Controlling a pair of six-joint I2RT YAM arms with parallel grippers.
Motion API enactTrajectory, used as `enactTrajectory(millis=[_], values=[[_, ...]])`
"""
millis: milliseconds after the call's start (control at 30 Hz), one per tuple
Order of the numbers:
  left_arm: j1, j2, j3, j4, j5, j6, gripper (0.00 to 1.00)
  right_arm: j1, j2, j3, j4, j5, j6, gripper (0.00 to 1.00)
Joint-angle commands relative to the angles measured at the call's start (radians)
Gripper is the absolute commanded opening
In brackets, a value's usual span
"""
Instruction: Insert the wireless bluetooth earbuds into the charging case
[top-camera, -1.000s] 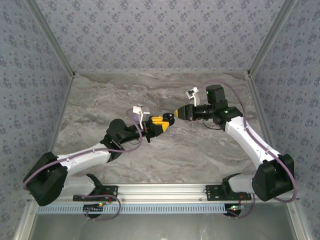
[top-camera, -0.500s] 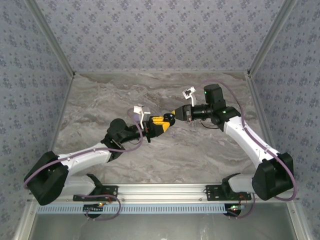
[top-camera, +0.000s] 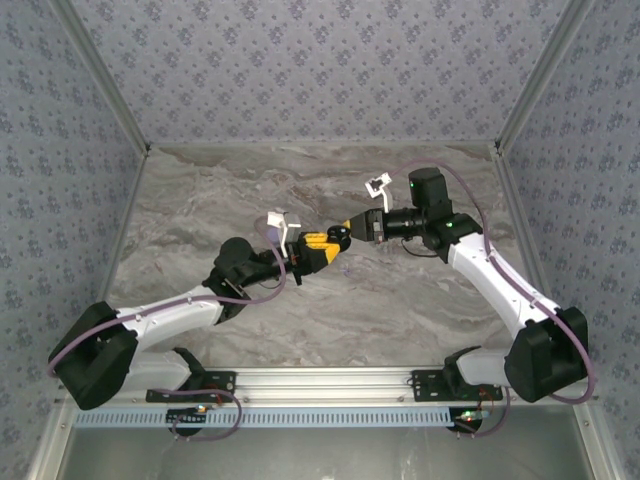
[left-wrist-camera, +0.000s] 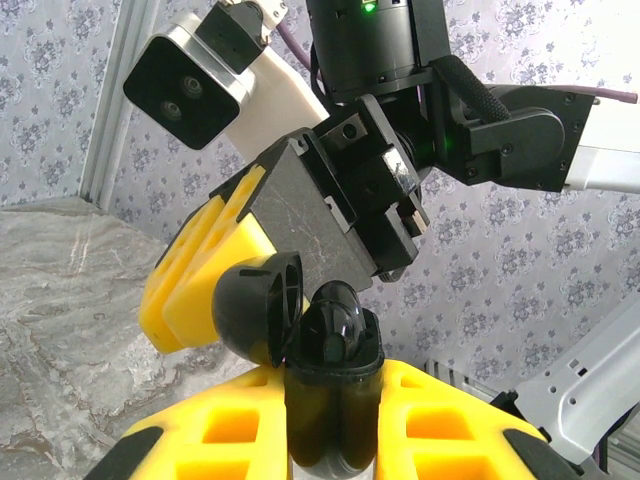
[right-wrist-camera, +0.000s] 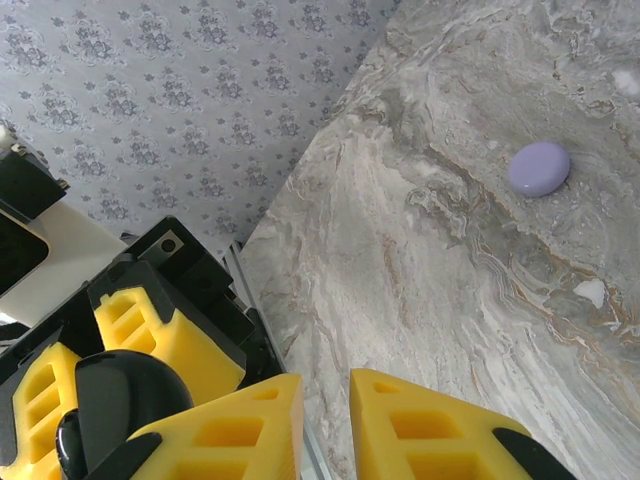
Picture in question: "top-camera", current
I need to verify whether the small electronics board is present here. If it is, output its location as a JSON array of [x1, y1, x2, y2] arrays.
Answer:
[[166, 405, 210, 427], [451, 407, 485, 434]]

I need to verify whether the grey metal panel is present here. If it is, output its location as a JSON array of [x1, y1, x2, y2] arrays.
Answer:
[[49, 428, 601, 480]]

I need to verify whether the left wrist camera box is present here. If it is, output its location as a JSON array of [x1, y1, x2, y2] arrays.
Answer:
[[266, 210, 303, 256]]

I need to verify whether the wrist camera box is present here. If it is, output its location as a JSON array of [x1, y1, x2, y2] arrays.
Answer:
[[363, 173, 395, 212], [266, 210, 303, 256]]

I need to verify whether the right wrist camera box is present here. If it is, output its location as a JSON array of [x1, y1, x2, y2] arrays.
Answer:
[[363, 173, 395, 212]]

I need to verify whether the aluminium table end rail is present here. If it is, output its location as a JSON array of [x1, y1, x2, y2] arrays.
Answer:
[[148, 141, 497, 150]]

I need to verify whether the aluminium table side rail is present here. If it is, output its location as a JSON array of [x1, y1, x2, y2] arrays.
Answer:
[[491, 143, 572, 365]]

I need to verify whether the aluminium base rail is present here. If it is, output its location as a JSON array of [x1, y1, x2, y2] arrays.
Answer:
[[54, 366, 600, 407]]

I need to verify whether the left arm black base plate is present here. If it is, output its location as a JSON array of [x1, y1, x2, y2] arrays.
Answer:
[[145, 370, 238, 404]]

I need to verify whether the aluminium frame post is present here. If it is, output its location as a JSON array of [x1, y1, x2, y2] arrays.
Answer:
[[493, 0, 597, 152], [49, 0, 152, 152]]

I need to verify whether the slotted cable duct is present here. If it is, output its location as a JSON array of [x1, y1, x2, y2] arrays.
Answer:
[[73, 405, 482, 430]]

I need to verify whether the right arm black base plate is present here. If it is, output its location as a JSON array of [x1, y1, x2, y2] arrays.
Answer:
[[410, 369, 504, 404]]

